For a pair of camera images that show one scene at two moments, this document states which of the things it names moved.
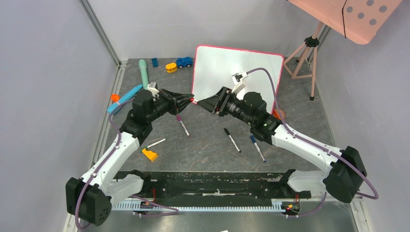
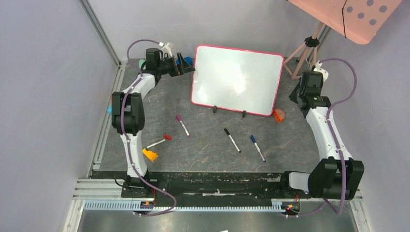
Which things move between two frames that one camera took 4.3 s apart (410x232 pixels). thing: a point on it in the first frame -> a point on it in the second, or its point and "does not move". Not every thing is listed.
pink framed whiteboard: x=215 y=66 does not move
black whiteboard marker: x=227 y=132 does not move
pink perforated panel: x=361 y=21 does not move
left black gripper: x=177 y=102 -> x=184 y=67
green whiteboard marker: x=155 y=143 does not move
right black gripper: x=222 y=104 -> x=295 y=97
